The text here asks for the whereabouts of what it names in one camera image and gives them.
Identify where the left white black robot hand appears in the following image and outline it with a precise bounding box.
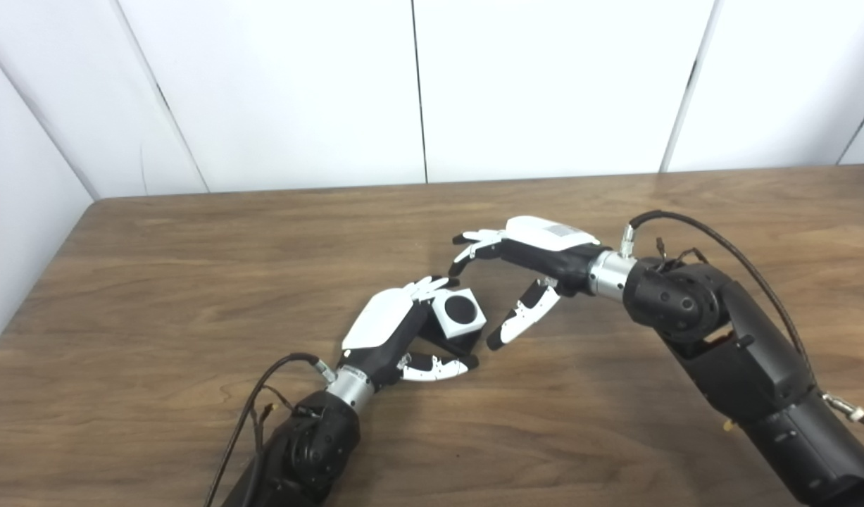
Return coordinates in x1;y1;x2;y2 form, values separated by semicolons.
340;276;480;388

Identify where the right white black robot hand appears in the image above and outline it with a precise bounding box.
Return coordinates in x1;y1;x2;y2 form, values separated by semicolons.
448;215;611;351

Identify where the white square piece with hole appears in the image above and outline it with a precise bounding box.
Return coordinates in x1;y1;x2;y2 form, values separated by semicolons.
430;285;487;342

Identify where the black cable at left wrist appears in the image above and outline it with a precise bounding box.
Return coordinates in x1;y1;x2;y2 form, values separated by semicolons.
204;352;336;507

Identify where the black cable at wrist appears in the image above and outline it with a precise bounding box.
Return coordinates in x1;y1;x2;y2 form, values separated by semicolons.
204;352;336;507
618;210;864;425

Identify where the black cable at right wrist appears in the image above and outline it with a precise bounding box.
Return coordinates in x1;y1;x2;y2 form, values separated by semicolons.
618;210;864;425

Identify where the black peg with square base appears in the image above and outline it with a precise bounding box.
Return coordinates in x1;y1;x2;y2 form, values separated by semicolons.
418;294;483;358

